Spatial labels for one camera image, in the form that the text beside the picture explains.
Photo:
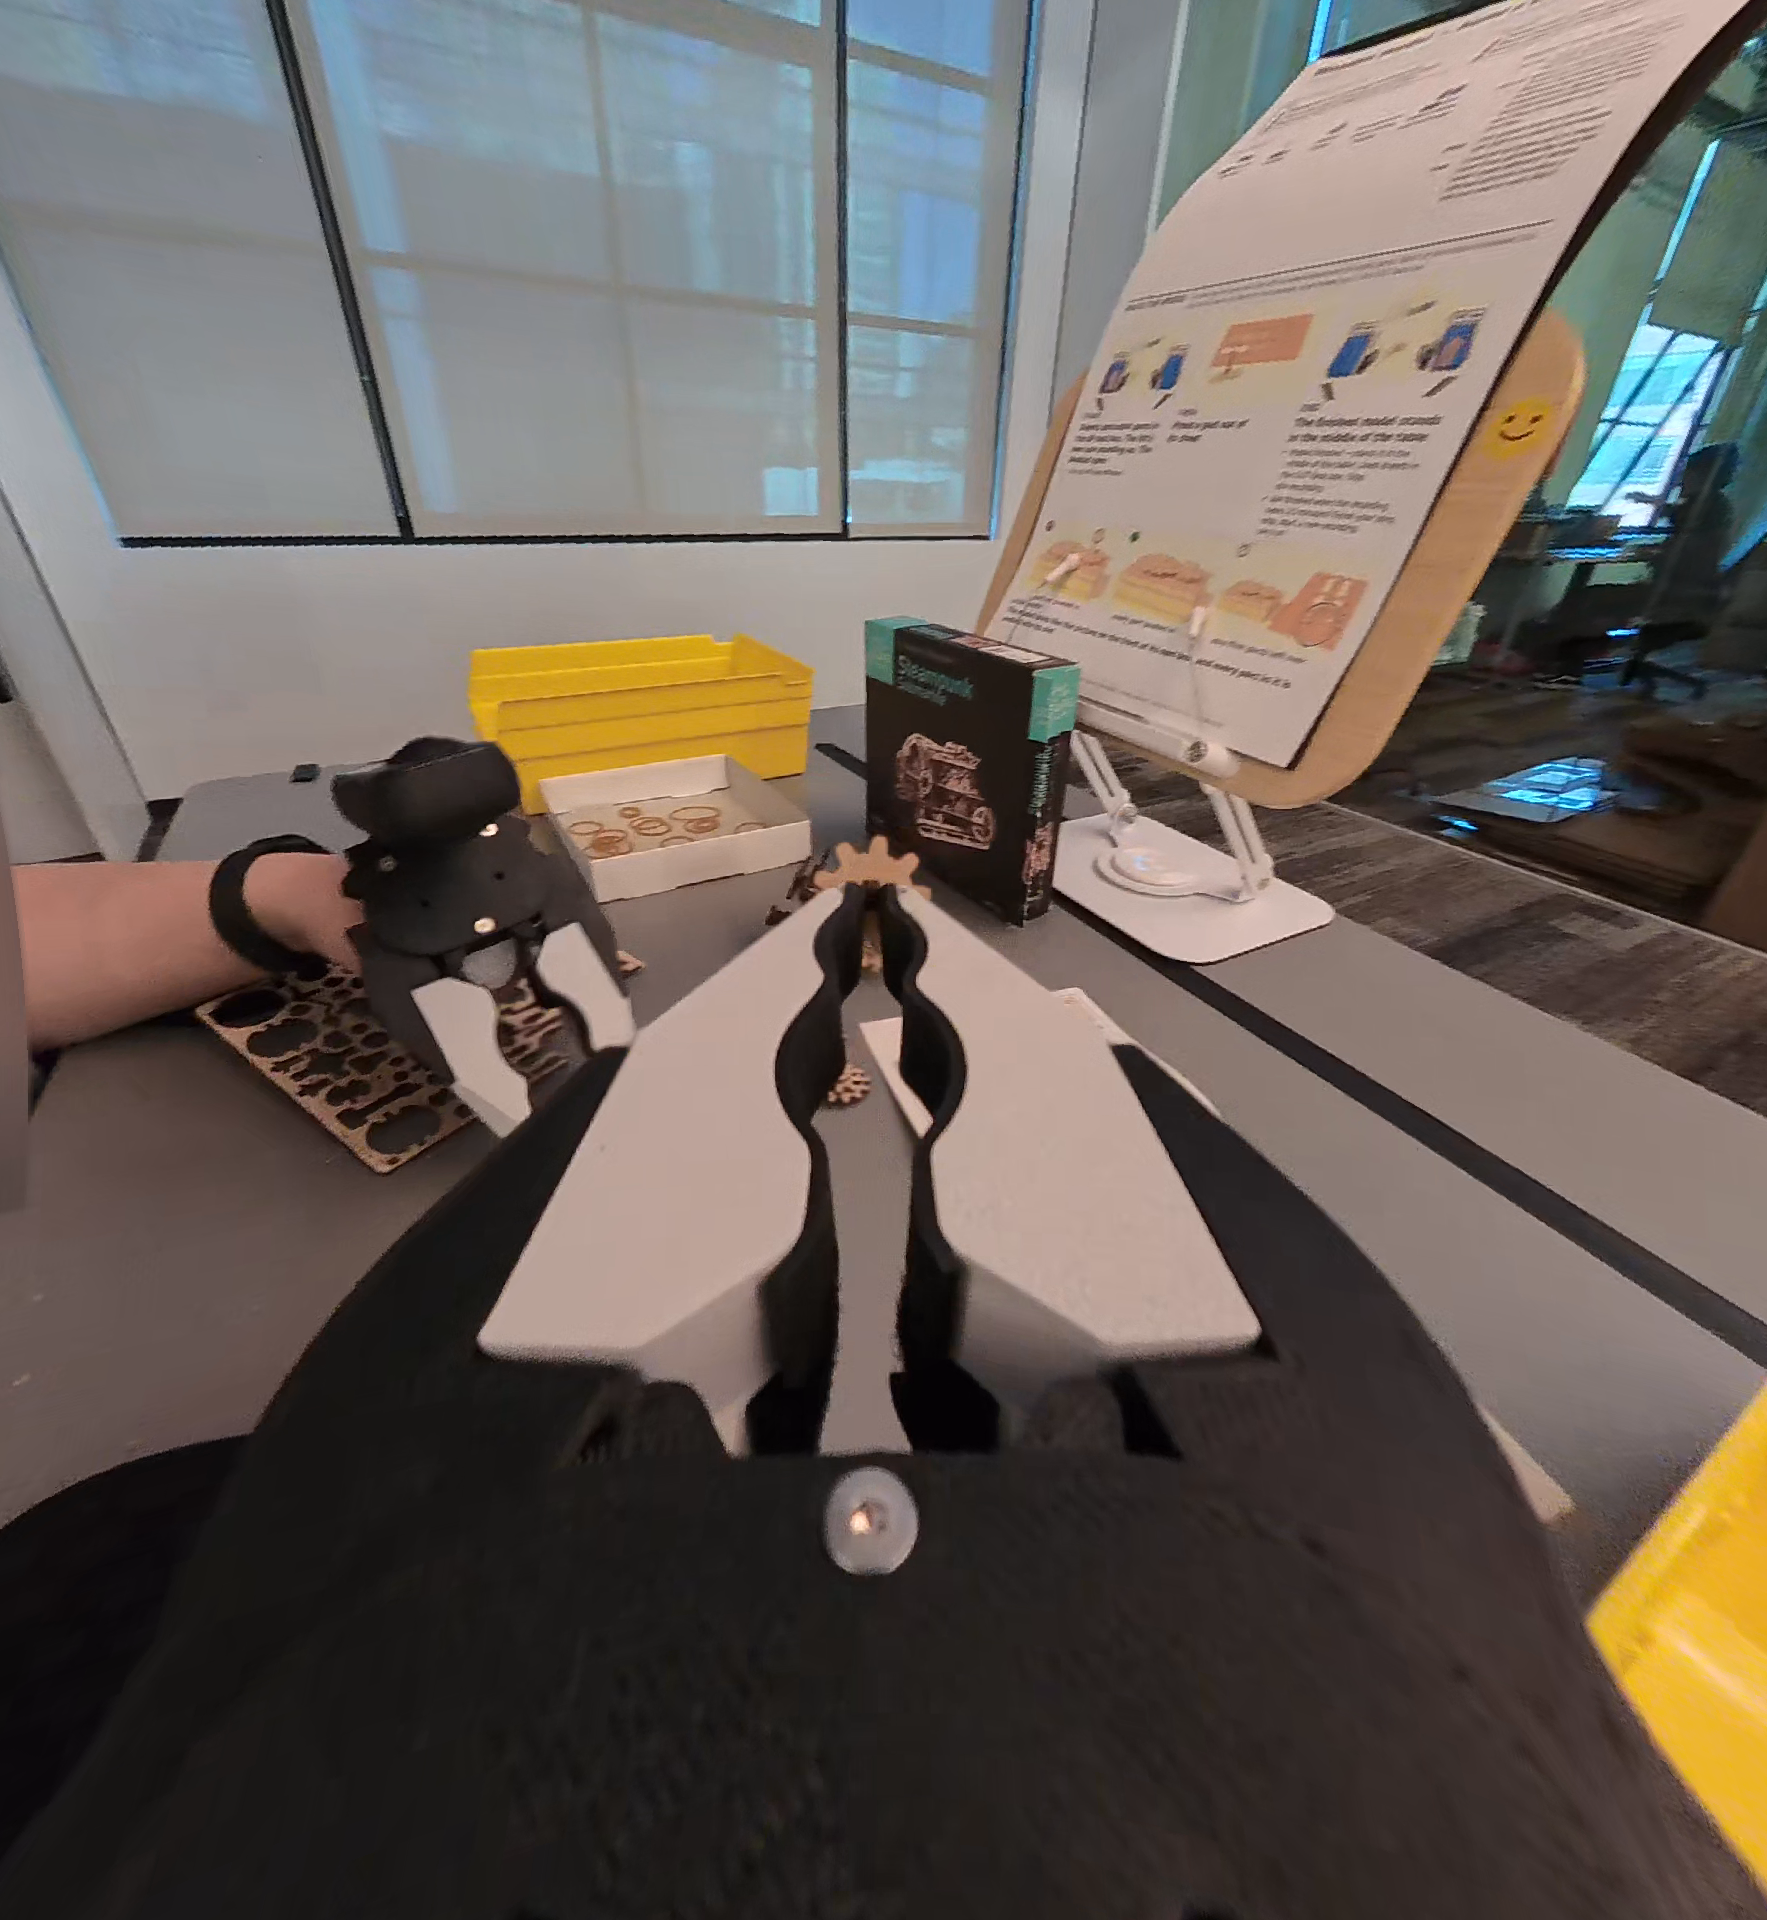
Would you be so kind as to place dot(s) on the partly built wooden model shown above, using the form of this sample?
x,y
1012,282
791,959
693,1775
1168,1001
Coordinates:
x,y
791,906

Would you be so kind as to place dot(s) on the yellow stacked storage bins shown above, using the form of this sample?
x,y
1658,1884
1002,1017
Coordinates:
x,y
628,706
1755,1648

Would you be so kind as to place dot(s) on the black wristband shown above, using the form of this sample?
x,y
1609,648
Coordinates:
x,y
229,900

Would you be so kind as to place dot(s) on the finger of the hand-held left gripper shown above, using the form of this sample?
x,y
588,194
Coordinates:
x,y
594,998
473,1046

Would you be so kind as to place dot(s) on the bunch of tan rubber bands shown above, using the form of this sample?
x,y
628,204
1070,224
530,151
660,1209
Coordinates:
x,y
693,815

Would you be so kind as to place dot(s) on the small wooden gear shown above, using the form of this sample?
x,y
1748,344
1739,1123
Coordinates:
x,y
872,860

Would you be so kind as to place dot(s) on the white cardboard tray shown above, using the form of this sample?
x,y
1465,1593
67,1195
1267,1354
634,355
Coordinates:
x,y
703,869

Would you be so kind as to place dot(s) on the instruction poster board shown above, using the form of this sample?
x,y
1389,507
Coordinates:
x,y
1349,375

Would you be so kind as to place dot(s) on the black mesh wrist pad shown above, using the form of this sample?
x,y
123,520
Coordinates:
x,y
41,1648

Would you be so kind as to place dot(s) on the person's left forearm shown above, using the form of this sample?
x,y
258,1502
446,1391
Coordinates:
x,y
104,944

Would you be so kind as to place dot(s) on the window with white blinds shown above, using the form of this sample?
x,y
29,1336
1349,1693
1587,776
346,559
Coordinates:
x,y
596,301

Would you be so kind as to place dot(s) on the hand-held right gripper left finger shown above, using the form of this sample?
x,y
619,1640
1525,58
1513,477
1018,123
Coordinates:
x,y
644,1197

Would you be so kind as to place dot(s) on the person's left hand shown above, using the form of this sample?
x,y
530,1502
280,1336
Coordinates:
x,y
304,917

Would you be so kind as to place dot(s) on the black model kit box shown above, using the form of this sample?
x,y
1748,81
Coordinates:
x,y
955,719

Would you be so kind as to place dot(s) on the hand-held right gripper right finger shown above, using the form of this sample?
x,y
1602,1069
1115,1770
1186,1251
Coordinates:
x,y
1091,1197

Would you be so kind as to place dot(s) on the white document stand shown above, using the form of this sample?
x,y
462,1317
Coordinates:
x,y
1199,917

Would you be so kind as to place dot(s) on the laser-cut wooden parts sheet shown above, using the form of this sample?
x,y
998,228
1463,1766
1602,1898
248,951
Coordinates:
x,y
381,1154

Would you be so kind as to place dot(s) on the flat wooden gear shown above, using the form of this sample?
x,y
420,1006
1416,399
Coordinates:
x,y
844,1090

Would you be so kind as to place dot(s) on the yellow smiley sticker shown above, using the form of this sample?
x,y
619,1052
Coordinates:
x,y
1515,428

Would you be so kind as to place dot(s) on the open instruction booklet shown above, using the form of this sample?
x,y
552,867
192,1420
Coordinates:
x,y
885,1059

